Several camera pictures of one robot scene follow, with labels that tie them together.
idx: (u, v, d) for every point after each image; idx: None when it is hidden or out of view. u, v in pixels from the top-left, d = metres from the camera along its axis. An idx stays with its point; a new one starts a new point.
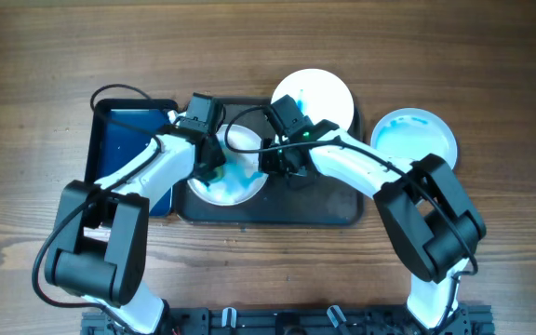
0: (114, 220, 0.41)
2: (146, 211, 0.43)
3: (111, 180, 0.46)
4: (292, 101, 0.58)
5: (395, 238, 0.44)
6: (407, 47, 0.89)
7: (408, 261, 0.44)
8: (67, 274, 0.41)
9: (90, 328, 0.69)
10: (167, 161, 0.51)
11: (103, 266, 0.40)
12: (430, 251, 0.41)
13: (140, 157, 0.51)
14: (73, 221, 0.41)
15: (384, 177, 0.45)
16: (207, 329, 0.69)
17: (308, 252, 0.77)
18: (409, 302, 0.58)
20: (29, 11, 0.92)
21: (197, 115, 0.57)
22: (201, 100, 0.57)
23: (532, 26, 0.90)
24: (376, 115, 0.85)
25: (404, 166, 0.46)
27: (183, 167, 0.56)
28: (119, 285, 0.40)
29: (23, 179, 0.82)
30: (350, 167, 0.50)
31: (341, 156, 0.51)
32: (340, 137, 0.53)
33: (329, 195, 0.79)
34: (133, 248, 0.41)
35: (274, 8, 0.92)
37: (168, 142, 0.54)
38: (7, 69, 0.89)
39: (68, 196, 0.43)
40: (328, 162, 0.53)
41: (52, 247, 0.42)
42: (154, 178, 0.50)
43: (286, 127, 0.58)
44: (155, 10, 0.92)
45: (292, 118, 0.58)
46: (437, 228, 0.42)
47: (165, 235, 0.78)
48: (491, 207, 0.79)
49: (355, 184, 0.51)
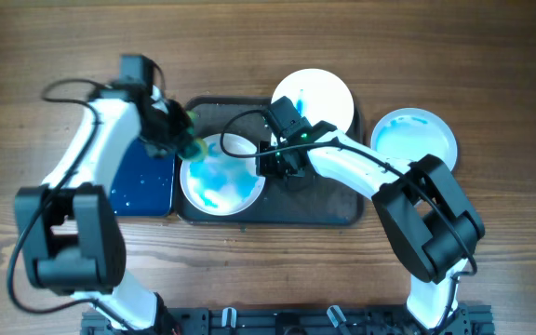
0: (76, 216, 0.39)
2: (104, 194, 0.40)
3: (60, 176, 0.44)
4: (289, 104, 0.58)
5: (395, 239, 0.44)
6: (407, 47, 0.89)
7: (406, 261, 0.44)
8: (50, 281, 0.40)
9: (90, 328, 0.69)
10: (110, 131, 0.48)
11: (84, 261, 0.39)
12: (430, 252, 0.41)
13: (80, 138, 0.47)
14: (37, 225, 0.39)
15: (382, 177, 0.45)
16: (207, 329, 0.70)
17: (308, 252, 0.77)
18: (408, 305, 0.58)
20: (28, 11, 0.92)
21: (131, 76, 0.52)
22: (130, 59, 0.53)
23: (531, 27, 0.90)
24: (376, 115, 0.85)
25: (401, 166, 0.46)
27: (136, 125, 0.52)
28: (105, 271, 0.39)
29: (22, 179, 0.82)
30: (347, 168, 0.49)
31: (338, 156, 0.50)
32: (338, 138, 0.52)
33: (329, 195, 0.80)
34: (106, 234, 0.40)
35: (274, 8, 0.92)
37: (104, 107, 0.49)
38: (7, 69, 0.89)
39: (21, 203, 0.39)
40: (324, 164, 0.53)
41: (26, 261, 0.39)
42: (102, 158, 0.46)
43: (284, 128, 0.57)
44: (155, 9, 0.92)
45: (290, 118, 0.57)
46: (436, 230, 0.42)
47: (165, 235, 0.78)
48: (491, 207, 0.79)
49: (354, 185, 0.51)
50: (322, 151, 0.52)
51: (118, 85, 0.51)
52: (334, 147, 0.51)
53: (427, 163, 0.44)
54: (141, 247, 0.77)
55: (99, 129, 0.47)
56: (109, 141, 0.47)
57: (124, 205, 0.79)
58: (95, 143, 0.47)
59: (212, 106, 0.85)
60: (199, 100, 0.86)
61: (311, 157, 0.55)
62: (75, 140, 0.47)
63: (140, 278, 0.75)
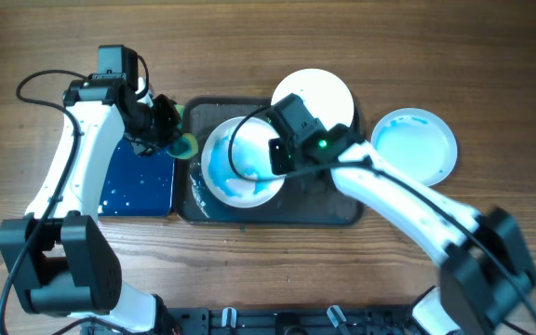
0: (65, 253, 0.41)
2: (93, 229, 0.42)
3: (44, 205, 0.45)
4: (300, 102, 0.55)
5: (452, 301, 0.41)
6: (407, 47, 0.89)
7: (460, 321, 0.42)
8: (46, 308, 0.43)
9: (90, 328, 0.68)
10: (91, 143, 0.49)
11: (77, 288, 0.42)
12: (490, 315, 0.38)
13: (63, 154, 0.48)
14: (25, 263, 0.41)
15: (446, 232, 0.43)
16: (207, 329, 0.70)
17: (308, 252, 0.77)
18: (415, 311, 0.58)
20: (29, 11, 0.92)
21: (112, 67, 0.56)
22: (108, 49, 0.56)
23: (531, 27, 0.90)
24: (376, 115, 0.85)
25: (466, 222, 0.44)
27: (118, 127, 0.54)
28: (100, 298, 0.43)
29: (22, 179, 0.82)
30: (389, 201, 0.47)
31: (379, 186, 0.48)
32: (369, 158, 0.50)
33: (330, 195, 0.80)
34: (97, 266, 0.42)
35: (274, 8, 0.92)
37: (84, 113, 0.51)
38: (7, 69, 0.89)
39: (6, 241, 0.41)
40: (352, 186, 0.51)
41: (20, 291, 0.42)
42: (87, 172, 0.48)
43: (296, 131, 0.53)
44: (155, 10, 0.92)
45: (301, 121, 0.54)
46: (499, 288, 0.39)
47: (165, 235, 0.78)
48: (491, 207, 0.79)
49: (388, 216, 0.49)
50: (349, 169, 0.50)
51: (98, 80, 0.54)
52: (370, 171, 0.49)
53: (492, 218, 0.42)
54: (140, 247, 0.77)
55: (79, 144, 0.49)
56: (92, 154, 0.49)
57: (124, 205, 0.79)
58: (77, 158, 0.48)
59: (212, 106, 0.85)
60: (200, 100, 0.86)
61: (333, 177, 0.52)
62: (57, 157, 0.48)
63: (140, 278, 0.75)
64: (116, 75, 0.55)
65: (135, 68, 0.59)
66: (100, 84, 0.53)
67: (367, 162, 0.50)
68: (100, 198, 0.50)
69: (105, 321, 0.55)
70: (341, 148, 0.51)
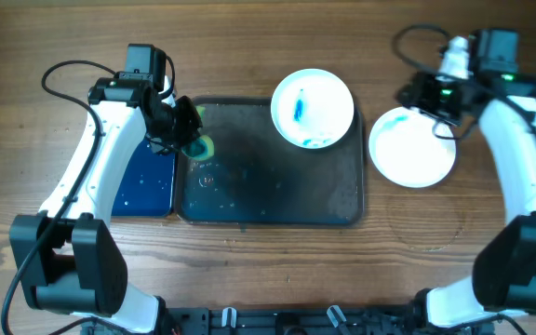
0: (75, 257, 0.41)
2: (104, 237, 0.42)
3: (58, 204, 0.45)
4: (513, 41, 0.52)
5: (486, 267, 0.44)
6: (406, 47, 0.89)
7: (475, 286, 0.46)
8: (50, 306, 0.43)
9: (90, 328, 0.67)
10: (111, 144, 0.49)
11: (83, 290, 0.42)
12: (510, 289, 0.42)
13: (81, 153, 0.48)
14: (34, 261, 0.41)
15: None
16: (207, 329, 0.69)
17: (308, 252, 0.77)
18: (429, 294, 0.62)
20: (29, 11, 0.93)
21: (138, 67, 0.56)
22: (139, 48, 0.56)
23: (530, 28, 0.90)
24: (375, 115, 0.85)
25: None
27: (140, 130, 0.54)
28: (105, 304, 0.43)
29: (23, 179, 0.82)
30: (526, 167, 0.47)
31: (523, 143, 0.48)
32: (533, 114, 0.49)
33: (330, 194, 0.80)
34: (105, 273, 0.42)
35: (274, 8, 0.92)
37: (106, 113, 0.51)
38: (7, 69, 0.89)
39: (19, 237, 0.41)
40: (504, 130, 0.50)
41: (26, 287, 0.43)
42: (104, 175, 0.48)
43: (488, 58, 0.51)
44: (155, 9, 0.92)
45: (500, 56, 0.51)
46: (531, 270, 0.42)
47: (165, 236, 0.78)
48: (490, 207, 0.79)
49: (502, 159, 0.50)
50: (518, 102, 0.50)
51: (123, 79, 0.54)
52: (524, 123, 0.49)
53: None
54: (140, 247, 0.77)
55: (100, 144, 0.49)
56: (111, 155, 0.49)
57: (124, 204, 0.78)
58: (97, 159, 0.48)
59: (212, 106, 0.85)
60: (200, 100, 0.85)
61: (490, 105, 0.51)
62: (75, 155, 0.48)
63: (140, 278, 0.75)
64: (143, 75, 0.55)
65: (162, 69, 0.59)
66: (127, 84, 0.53)
67: (531, 115, 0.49)
68: (113, 199, 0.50)
69: (106, 322, 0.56)
70: (518, 93, 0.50)
